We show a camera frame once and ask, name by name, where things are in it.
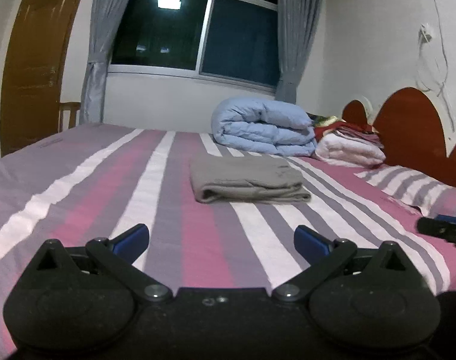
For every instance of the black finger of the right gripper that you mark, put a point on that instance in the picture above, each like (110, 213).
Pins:
(442, 227)

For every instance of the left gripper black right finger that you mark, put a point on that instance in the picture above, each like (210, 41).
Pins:
(341, 272)

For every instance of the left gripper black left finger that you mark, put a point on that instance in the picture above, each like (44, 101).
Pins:
(100, 272)

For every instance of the grey pants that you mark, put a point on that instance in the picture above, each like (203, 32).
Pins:
(248, 179)

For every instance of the striped pillow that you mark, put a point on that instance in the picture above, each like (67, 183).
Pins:
(414, 189)

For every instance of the striped pink grey bed sheet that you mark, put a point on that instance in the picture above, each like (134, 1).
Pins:
(98, 180)

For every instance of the red wooden headboard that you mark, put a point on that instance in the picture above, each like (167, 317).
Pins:
(412, 133)

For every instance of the folded white pink blanket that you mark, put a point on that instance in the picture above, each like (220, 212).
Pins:
(338, 150)

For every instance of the red folded cloth pile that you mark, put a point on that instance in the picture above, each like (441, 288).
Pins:
(366, 133)

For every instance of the folded light blue duvet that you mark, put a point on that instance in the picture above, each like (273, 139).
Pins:
(263, 126)

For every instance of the wooden chair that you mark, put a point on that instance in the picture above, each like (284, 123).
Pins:
(71, 108)

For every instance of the brown wooden door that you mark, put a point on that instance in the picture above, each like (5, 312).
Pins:
(33, 71)

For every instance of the dark glass window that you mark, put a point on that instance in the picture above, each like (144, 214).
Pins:
(232, 41)

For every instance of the grey right curtain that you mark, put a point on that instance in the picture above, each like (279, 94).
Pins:
(296, 27)

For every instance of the grey curtain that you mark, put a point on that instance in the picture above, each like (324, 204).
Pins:
(106, 16)
(296, 27)

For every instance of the grey left curtain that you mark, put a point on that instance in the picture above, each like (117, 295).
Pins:
(106, 16)

